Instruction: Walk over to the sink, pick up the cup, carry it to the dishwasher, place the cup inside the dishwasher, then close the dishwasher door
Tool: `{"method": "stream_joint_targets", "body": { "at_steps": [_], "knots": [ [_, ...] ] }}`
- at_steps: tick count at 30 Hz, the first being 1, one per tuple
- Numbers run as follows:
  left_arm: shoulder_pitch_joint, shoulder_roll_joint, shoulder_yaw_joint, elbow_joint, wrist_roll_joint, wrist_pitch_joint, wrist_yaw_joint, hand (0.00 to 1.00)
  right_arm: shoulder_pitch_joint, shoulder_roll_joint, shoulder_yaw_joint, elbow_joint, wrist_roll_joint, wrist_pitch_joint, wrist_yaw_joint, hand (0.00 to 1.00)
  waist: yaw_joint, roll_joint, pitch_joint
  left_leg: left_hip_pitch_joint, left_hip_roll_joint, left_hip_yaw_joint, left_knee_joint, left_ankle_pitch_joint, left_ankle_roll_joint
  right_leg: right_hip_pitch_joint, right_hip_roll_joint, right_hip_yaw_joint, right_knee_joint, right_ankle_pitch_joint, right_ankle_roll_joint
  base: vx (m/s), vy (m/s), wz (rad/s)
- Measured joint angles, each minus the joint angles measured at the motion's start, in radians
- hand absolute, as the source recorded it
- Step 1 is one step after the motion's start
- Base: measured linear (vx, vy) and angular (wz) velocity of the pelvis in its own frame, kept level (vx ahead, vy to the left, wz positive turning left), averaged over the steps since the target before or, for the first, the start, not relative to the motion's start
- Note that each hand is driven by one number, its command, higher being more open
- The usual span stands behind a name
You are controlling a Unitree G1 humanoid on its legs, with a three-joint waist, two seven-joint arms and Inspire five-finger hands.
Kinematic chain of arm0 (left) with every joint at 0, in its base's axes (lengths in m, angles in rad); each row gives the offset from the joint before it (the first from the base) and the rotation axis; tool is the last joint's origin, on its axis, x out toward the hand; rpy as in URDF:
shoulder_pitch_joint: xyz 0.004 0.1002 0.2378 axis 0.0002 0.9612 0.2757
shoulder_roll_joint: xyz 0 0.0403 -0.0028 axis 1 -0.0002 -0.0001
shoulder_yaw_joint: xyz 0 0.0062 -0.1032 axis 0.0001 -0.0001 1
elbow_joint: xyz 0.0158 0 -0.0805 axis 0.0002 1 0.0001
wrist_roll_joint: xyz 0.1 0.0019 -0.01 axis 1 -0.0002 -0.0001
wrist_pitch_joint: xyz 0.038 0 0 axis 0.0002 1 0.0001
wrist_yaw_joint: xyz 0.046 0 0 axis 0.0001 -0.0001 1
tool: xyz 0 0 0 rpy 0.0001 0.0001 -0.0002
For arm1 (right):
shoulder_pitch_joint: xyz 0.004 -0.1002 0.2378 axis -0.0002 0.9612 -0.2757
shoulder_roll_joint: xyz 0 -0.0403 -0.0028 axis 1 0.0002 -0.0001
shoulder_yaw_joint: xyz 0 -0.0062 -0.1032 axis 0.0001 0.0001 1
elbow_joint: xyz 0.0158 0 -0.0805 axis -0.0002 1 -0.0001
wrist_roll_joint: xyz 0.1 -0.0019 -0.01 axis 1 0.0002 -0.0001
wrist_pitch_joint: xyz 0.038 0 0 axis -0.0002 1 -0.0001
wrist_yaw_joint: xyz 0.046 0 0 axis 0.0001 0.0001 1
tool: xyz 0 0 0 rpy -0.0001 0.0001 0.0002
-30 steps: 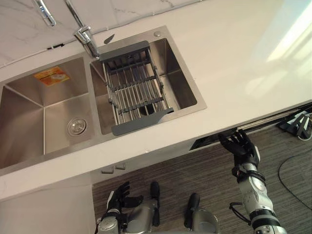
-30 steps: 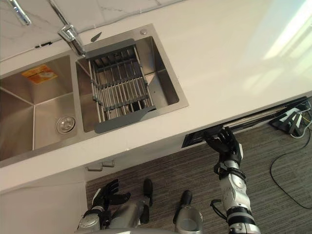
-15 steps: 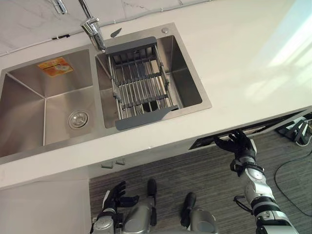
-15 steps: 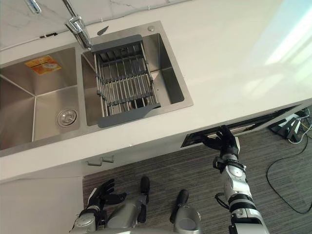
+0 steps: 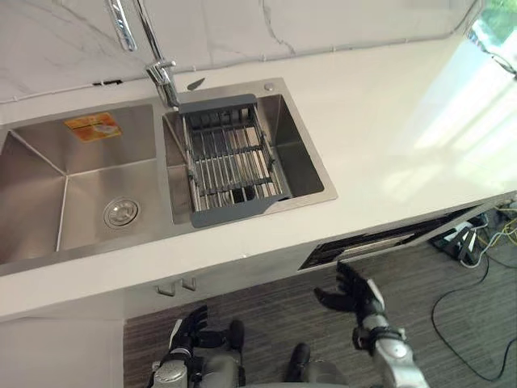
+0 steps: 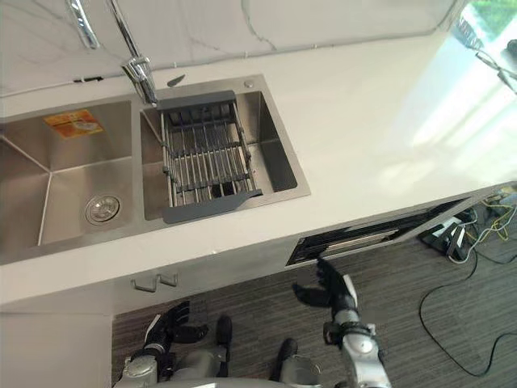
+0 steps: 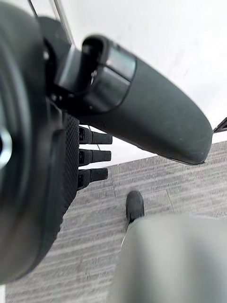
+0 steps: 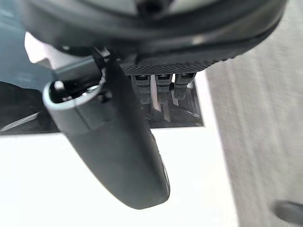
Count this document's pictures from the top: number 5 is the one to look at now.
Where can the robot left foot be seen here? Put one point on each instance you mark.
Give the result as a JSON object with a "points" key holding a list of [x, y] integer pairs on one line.
{"points": [[237, 335]]}

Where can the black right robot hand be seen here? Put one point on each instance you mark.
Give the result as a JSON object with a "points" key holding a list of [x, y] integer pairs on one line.
{"points": [[350, 292]]}

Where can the grey sink drying rack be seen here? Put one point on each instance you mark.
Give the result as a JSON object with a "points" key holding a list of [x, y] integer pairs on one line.
{"points": [[234, 161]]}

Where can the round steel sink drain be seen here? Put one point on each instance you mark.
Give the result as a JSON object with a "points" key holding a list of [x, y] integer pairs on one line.
{"points": [[121, 211]]}

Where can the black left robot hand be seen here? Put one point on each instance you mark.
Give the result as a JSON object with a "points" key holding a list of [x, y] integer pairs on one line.
{"points": [[190, 323]]}

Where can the black floor device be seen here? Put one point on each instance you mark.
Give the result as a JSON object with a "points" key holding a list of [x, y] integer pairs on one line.
{"points": [[460, 242]]}

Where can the dishwasher door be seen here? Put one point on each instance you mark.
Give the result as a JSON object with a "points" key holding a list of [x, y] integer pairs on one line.
{"points": [[387, 238]]}

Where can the chrome kitchen faucet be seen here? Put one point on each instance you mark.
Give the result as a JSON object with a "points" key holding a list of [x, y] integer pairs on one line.
{"points": [[155, 60]]}

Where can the stainless steel double sink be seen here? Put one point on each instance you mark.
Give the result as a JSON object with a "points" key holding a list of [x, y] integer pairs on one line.
{"points": [[121, 178]]}

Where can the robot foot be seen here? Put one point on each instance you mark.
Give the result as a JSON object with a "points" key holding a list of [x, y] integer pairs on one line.
{"points": [[237, 335], [298, 360]]}

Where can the white cabinet front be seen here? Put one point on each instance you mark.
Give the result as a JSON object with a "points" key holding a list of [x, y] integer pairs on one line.
{"points": [[157, 299]]}

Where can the orange sink sticker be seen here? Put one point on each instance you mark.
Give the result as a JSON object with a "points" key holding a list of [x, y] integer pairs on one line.
{"points": [[93, 127]]}

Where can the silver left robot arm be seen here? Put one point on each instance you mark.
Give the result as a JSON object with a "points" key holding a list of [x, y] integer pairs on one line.
{"points": [[171, 369]]}

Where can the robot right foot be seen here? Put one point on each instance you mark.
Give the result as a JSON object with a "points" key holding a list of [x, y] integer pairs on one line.
{"points": [[298, 360]]}

